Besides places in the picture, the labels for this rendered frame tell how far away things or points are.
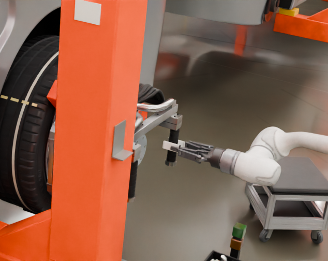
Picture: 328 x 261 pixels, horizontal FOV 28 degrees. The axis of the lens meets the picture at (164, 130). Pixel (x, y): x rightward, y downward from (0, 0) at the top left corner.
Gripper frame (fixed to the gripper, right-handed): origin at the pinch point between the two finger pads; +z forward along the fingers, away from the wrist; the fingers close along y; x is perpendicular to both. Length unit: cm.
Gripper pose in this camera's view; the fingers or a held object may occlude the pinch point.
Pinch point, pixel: (173, 144)
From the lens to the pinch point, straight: 246.3
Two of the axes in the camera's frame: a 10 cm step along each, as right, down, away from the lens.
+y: 4.3, -3.1, 8.5
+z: -9.0, -2.6, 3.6
